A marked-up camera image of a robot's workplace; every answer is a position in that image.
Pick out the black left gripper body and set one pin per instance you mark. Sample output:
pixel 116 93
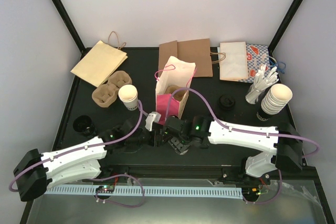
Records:
pixel 151 141

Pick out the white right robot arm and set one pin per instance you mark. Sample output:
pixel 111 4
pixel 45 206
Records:
pixel 276 152

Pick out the white plastic cutlery bunch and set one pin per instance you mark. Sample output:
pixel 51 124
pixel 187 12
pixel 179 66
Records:
pixel 261 83

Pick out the white paper coffee cup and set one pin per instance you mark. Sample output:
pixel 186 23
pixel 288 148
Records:
pixel 128 94

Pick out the brown kraft paper bag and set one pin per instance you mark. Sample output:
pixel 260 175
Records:
pixel 192 51

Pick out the red blue patterned bag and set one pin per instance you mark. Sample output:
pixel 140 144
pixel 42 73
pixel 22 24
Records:
pixel 258 55

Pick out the white perforated front rail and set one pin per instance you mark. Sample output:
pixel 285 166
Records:
pixel 147 191

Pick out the tan paper bag with handles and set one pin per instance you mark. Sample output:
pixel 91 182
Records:
pixel 100 62

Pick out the stack of paper cups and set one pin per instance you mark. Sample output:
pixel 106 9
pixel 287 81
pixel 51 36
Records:
pixel 274 101

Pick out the stack of black lids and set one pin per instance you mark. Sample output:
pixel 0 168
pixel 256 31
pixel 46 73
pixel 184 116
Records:
pixel 84 125

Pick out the black cup lid stack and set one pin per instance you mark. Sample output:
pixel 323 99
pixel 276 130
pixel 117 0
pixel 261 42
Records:
pixel 226 102

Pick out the white paper bag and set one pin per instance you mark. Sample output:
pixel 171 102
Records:
pixel 232 60

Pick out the cake print paper bag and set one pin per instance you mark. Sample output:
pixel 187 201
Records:
pixel 171 83

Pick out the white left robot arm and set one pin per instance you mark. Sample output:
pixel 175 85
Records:
pixel 37 172

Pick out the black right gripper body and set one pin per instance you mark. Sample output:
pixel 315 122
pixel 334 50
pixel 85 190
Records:
pixel 181 147

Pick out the brown pulp cup carrier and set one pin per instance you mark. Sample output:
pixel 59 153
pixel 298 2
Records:
pixel 106 94

